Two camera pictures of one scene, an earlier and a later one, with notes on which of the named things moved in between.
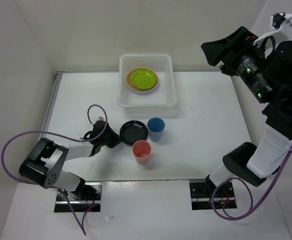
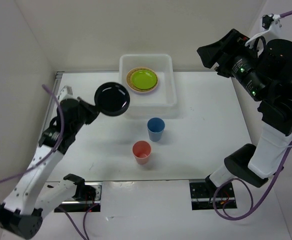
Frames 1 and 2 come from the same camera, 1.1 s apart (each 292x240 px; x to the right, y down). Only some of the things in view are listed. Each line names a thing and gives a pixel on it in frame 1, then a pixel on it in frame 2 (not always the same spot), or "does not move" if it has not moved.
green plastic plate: [143, 79] does not move
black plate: [133, 131] → [111, 99]
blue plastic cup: [155, 126] does not move
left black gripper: [116, 138] → [93, 114]
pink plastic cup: [141, 150] does not move
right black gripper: [245, 44] does not move
